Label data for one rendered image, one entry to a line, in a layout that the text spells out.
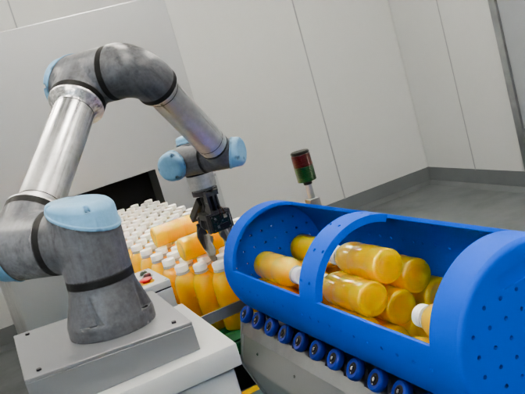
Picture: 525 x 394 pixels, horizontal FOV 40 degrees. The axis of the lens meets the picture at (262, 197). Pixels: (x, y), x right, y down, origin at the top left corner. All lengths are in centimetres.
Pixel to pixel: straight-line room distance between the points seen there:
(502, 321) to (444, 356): 9
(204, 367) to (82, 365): 19
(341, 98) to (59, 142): 536
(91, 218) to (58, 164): 22
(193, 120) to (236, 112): 460
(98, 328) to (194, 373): 17
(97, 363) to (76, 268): 16
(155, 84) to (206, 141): 25
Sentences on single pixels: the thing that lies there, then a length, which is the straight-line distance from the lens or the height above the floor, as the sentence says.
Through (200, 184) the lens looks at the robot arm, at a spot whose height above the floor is 130.
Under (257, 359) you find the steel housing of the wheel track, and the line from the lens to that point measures 185.
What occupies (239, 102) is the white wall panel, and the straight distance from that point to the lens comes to 625.
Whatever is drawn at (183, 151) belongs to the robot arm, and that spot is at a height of 141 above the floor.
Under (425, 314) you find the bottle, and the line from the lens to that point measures 119.
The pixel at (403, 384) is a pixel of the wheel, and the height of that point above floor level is 98.
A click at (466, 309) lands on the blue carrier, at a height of 117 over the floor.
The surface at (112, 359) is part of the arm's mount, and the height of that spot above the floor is 119.
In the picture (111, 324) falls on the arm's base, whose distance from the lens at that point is 123.
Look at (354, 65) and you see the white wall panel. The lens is 675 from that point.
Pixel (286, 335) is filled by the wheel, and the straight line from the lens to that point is 167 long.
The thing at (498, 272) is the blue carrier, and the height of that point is 120.
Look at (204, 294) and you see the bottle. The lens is 200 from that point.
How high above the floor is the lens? 157
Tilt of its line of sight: 10 degrees down
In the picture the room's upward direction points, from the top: 16 degrees counter-clockwise
